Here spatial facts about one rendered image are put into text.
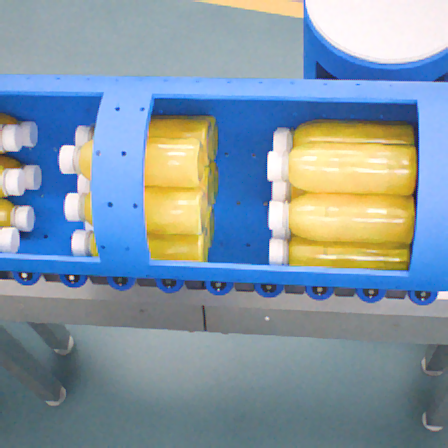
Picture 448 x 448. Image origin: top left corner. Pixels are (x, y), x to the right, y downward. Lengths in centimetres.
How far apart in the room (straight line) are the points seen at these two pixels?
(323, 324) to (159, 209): 35
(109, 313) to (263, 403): 90
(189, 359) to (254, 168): 101
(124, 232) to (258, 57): 165
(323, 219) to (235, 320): 29
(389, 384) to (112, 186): 130
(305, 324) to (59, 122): 50
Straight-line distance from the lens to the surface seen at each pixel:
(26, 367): 195
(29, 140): 129
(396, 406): 217
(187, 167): 108
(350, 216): 109
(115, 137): 105
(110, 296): 130
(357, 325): 130
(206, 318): 131
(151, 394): 220
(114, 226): 106
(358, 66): 136
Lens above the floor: 210
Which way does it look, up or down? 64 degrees down
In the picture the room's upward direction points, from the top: 11 degrees counter-clockwise
